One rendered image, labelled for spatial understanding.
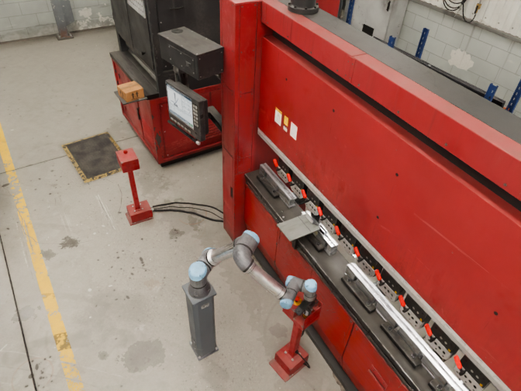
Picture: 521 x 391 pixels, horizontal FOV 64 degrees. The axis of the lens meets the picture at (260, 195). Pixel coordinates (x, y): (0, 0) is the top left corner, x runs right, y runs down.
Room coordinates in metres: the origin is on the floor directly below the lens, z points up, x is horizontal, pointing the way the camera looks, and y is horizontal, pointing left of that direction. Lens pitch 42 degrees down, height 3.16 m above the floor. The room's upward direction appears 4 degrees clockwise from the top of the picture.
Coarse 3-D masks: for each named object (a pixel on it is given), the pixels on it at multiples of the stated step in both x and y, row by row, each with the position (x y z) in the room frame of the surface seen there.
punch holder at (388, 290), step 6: (384, 270) 1.55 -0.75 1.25; (384, 276) 1.54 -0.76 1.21; (390, 276) 1.51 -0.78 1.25; (378, 282) 1.55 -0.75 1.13; (390, 282) 1.50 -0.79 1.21; (396, 282) 1.47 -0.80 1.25; (384, 288) 1.51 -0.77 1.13; (390, 288) 1.49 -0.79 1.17; (396, 288) 1.45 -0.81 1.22; (402, 288) 1.45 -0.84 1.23; (390, 294) 1.47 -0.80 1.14; (396, 294) 1.44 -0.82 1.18; (402, 294) 1.47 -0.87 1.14; (396, 300) 1.45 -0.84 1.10
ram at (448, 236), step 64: (320, 128) 2.22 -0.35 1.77; (384, 128) 1.81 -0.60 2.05; (384, 192) 1.70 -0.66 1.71; (448, 192) 1.42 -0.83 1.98; (384, 256) 1.58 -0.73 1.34; (448, 256) 1.31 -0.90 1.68; (512, 256) 1.11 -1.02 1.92; (448, 320) 1.18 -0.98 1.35; (512, 320) 1.00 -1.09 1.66; (512, 384) 0.86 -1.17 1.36
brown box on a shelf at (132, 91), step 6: (126, 84) 3.90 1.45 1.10; (132, 84) 3.90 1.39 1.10; (138, 84) 3.90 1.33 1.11; (120, 90) 3.79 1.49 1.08; (126, 90) 3.77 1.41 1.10; (132, 90) 3.78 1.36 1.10; (138, 90) 3.81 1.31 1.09; (120, 96) 3.82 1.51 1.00; (126, 96) 3.72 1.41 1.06; (132, 96) 3.75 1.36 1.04; (138, 96) 3.80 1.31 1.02; (144, 96) 3.86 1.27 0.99; (126, 102) 3.71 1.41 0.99; (132, 102) 3.73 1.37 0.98
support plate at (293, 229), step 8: (304, 216) 2.21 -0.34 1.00; (280, 224) 2.12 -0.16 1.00; (288, 224) 2.12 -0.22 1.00; (296, 224) 2.13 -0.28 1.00; (304, 224) 2.13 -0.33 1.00; (312, 224) 2.14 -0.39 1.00; (288, 232) 2.04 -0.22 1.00; (296, 232) 2.05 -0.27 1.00; (304, 232) 2.05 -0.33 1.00; (312, 232) 2.06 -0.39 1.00
